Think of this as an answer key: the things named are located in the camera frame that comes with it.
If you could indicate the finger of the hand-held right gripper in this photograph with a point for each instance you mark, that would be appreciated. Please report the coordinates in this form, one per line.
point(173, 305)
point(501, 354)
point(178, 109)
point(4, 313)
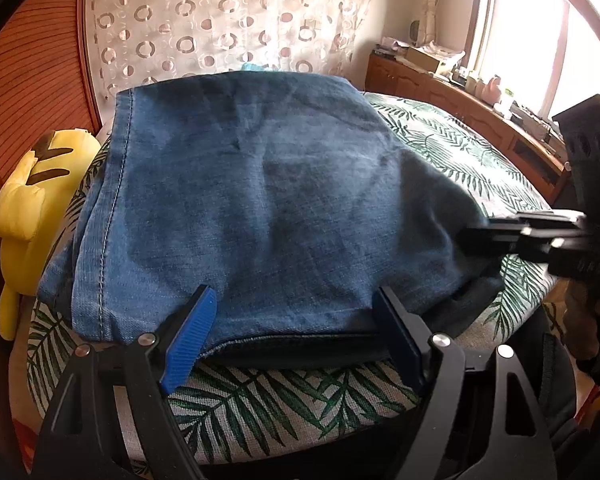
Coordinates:
point(500, 242)
point(540, 220)

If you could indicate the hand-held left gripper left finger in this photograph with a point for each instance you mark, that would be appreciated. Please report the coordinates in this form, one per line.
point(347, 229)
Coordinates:
point(190, 340)

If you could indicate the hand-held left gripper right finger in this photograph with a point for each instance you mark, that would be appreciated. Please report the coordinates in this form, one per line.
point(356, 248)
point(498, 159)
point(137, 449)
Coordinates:
point(397, 340)

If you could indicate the blue denim pants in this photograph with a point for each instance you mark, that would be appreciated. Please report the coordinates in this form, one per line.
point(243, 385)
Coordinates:
point(260, 200)

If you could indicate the floral leaf print bedsheet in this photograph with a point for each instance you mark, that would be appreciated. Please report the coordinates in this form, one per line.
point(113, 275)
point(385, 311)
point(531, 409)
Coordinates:
point(260, 400)

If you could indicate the pile of clutter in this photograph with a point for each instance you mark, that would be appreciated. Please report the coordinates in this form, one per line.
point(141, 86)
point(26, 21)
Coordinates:
point(520, 110)

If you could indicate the long wooden cabinet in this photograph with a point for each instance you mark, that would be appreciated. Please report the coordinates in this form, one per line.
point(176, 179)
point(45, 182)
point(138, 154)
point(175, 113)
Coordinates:
point(480, 110)

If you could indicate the dark cloth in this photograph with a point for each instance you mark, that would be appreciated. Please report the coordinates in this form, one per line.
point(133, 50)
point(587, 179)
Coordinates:
point(555, 360)

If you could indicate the pink figurine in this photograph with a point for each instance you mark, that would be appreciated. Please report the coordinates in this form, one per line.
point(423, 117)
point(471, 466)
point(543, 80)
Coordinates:
point(491, 89)

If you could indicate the bright window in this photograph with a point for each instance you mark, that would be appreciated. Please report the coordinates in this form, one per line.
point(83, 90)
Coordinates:
point(540, 35)

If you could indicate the cardboard box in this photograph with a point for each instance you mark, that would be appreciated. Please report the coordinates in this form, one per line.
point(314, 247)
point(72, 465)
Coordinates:
point(427, 60)

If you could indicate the yellow plush toy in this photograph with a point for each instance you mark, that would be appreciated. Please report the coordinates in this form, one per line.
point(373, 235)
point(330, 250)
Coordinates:
point(35, 200)

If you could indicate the teal cloth item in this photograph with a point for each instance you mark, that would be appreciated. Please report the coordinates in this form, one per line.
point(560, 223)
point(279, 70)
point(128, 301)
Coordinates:
point(253, 66)

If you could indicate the sheer circle pattern curtain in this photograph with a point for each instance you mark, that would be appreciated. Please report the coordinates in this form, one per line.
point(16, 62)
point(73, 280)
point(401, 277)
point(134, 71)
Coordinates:
point(220, 20)

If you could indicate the slatted wooden headboard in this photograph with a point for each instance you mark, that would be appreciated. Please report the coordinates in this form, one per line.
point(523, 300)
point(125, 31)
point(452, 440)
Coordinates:
point(25, 60)

